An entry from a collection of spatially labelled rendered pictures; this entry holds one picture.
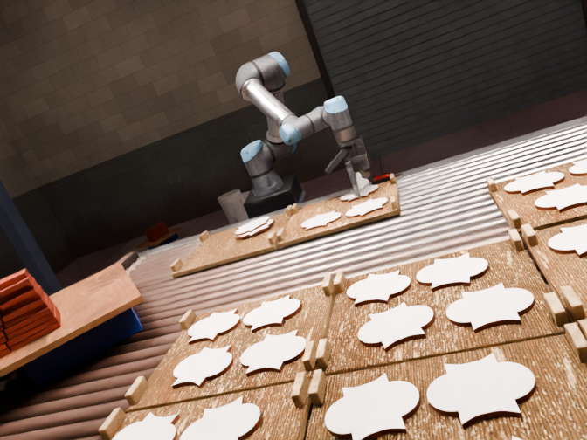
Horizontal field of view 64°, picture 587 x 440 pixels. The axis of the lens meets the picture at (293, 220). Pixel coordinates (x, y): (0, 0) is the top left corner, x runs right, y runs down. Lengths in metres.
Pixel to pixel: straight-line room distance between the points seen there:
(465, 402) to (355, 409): 0.16
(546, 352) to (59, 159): 7.52
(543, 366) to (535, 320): 0.11
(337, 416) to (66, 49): 7.08
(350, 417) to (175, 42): 6.35
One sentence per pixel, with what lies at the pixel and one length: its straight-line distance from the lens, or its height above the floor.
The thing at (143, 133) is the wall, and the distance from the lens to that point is 7.16.
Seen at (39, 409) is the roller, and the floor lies 0.92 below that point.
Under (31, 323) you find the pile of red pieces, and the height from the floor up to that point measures 1.09.
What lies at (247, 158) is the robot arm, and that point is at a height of 1.15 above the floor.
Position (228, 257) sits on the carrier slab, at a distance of 1.64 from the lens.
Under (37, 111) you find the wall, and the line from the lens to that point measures 7.92.
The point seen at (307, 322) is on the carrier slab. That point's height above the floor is 0.94.
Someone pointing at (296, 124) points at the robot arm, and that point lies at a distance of 1.70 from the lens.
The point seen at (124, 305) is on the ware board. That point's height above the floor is 1.04.
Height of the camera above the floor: 1.43
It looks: 16 degrees down
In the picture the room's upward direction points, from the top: 22 degrees counter-clockwise
